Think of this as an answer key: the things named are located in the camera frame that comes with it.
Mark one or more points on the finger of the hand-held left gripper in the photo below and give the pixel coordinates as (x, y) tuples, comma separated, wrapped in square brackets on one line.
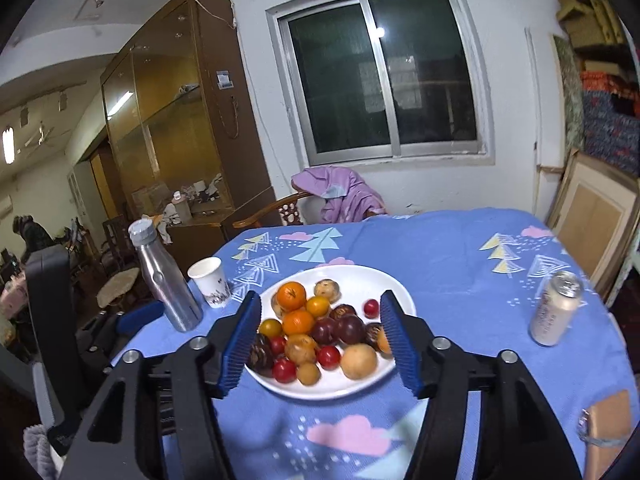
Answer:
[(140, 317)]

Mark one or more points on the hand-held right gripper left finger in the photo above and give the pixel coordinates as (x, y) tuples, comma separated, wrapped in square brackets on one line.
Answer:
[(242, 345)]

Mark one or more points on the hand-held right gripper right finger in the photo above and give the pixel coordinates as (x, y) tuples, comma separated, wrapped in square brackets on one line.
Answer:
[(400, 345)]

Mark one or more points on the yellow green tomato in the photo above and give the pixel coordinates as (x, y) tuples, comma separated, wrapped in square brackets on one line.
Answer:
[(270, 328)]

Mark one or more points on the small red cherry tomato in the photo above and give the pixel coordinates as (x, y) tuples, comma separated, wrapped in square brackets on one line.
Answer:
[(370, 308)]

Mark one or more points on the dark purple plum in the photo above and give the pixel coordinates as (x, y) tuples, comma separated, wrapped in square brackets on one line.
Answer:
[(350, 329)]

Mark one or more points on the yellow striped pepino melon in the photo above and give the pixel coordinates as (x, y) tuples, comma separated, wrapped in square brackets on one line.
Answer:
[(300, 349)]

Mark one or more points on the large orange tangerine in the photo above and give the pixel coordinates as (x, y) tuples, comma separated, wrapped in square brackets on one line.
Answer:
[(291, 296), (298, 322)]

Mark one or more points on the small tan longan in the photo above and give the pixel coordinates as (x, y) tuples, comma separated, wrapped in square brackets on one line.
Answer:
[(308, 374)]

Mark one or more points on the red plum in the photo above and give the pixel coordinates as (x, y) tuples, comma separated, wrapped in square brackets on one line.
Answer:
[(324, 331)]

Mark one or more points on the white oval plate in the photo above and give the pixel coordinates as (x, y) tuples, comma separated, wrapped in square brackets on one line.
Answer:
[(350, 280)]

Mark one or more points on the small orange tangerine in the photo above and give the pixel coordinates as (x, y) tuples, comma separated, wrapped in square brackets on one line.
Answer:
[(318, 306)]

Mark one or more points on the spotted tan round fruit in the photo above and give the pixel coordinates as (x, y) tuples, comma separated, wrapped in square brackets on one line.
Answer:
[(327, 289)]

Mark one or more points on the person's left forearm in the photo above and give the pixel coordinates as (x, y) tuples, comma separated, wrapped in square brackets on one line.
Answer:
[(37, 445)]

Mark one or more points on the silver metal bottle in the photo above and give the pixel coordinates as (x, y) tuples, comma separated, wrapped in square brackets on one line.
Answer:
[(167, 285)]

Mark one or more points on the wooden chair with cushion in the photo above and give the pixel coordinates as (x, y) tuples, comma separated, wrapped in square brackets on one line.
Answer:
[(117, 280)]

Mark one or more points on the white paper cup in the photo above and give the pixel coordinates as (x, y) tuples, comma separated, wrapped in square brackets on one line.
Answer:
[(210, 282)]

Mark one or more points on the blue printed tablecloth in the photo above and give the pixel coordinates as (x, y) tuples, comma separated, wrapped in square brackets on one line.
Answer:
[(450, 260)]

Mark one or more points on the white drink can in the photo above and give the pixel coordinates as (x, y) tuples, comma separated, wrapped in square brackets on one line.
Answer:
[(555, 310)]

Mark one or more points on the purple cloth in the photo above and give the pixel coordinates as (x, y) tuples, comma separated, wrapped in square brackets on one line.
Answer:
[(340, 195)]

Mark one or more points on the fluorescent ceiling lamp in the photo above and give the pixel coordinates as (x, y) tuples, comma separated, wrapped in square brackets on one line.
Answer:
[(7, 145)]

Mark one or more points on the wooden glass cabinet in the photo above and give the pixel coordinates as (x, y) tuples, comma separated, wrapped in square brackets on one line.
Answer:
[(175, 110)]

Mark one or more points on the sliding window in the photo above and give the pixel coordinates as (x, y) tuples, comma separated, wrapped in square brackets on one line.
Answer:
[(375, 75)]

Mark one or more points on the floral patterned board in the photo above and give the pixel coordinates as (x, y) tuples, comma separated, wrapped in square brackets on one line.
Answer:
[(567, 90)]

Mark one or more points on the stack of patterned fabrics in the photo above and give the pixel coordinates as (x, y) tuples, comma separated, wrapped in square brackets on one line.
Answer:
[(610, 120)]

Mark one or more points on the stack of cardboard boxes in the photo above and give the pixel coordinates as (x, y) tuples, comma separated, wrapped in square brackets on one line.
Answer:
[(585, 5)]

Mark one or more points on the wooden picture frame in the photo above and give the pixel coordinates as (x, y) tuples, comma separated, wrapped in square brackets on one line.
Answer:
[(595, 220)]

